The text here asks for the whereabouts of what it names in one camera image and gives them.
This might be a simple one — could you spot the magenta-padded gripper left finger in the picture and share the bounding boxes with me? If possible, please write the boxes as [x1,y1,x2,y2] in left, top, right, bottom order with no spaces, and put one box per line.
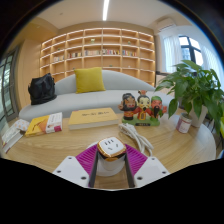
[52,143,100,189]

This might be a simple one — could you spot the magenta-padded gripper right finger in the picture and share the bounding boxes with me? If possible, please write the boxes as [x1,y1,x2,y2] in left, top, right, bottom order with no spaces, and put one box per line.
[123,143,171,189]

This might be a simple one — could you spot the white charger with orange rim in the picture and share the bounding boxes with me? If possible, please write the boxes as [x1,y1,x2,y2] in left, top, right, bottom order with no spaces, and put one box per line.
[96,136,128,164]

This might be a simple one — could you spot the large yellow book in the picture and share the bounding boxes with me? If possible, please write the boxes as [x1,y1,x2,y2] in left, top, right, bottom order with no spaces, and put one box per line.
[68,106,120,131]

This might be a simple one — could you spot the small white jar pink label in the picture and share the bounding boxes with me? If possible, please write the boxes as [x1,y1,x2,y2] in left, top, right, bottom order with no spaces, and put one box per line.
[175,113,193,135]

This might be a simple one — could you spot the colourful three-figure figurine set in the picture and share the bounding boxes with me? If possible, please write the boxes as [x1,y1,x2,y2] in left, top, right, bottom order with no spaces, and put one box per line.
[118,89,168,127]

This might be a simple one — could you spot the small white paper pack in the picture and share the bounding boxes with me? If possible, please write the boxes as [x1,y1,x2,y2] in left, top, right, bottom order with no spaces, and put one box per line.
[11,118,31,133]

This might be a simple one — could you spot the grey curved sofa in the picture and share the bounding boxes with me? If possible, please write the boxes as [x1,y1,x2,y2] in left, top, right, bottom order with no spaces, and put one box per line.
[18,69,174,123]

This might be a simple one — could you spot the black bag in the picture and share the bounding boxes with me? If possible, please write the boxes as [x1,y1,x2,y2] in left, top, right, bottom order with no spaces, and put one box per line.
[27,73,58,106]

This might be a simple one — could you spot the yellow cushion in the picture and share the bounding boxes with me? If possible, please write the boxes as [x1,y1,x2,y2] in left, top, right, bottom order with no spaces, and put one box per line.
[73,67,107,94]

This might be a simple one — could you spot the green potted plant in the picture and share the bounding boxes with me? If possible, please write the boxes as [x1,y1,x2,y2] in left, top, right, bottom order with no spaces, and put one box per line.
[154,59,224,134]

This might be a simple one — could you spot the white sheer curtain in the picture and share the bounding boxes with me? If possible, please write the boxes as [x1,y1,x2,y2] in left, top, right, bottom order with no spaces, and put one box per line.
[163,34,184,74]
[201,44,224,88]

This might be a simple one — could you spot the wooden shelf unit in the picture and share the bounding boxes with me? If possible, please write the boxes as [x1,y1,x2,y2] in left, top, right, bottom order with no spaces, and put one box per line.
[39,27,157,87]

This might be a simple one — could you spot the dark-framed window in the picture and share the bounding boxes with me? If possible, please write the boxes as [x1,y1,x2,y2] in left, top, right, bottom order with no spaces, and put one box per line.
[178,35,204,68]

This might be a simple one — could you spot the white air conditioner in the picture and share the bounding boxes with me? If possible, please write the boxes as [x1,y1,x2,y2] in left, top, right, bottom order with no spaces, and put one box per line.
[156,18,177,31]

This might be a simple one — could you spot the long ceiling light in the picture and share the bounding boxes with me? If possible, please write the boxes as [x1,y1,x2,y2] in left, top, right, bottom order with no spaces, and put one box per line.
[102,0,110,22]

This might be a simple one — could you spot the white power cable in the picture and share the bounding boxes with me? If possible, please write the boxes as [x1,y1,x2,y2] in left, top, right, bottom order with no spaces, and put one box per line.
[118,122,155,158]

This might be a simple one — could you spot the glass door with dark frame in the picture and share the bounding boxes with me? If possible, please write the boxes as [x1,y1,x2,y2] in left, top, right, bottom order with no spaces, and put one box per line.
[0,49,19,123]

